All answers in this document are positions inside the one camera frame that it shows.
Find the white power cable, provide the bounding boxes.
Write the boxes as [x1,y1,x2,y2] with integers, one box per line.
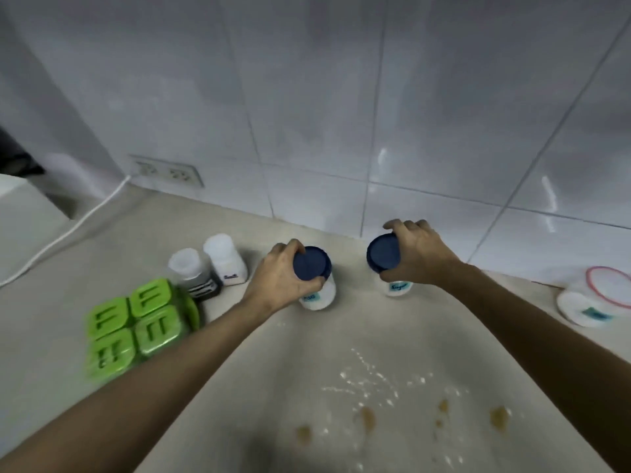
[0,174,134,289]

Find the person's right hand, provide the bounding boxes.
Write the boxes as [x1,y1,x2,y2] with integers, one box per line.
[380,219,465,287]

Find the white jar with blue lid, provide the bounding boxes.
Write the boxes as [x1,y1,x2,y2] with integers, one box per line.
[366,233,414,298]
[293,246,337,311]

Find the white appliance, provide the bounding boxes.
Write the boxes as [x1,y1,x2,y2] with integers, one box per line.
[0,174,71,283]

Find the white tub with red-rimmed lid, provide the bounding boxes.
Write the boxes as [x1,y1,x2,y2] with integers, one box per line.
[556,266,631,329]

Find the dark shaker with white cap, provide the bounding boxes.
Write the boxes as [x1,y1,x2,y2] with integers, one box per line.
[167,247,223,302]

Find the white wall socket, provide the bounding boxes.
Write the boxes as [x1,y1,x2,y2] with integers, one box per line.
[129,154,205,189]

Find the person's right forearm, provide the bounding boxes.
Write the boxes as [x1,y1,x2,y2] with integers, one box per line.
[444,263,631,473]

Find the green four-lid spice container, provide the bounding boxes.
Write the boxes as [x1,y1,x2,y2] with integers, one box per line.
[84,278,201,383]

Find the person's left hand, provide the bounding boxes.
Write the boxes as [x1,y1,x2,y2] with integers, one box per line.
[241,238,326,319]

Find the person's left forearm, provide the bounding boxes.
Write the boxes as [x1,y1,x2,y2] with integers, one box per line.
[0,296,262,473]

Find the white salt shaker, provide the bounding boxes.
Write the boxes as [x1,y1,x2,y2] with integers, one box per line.
[202,233,249,286]

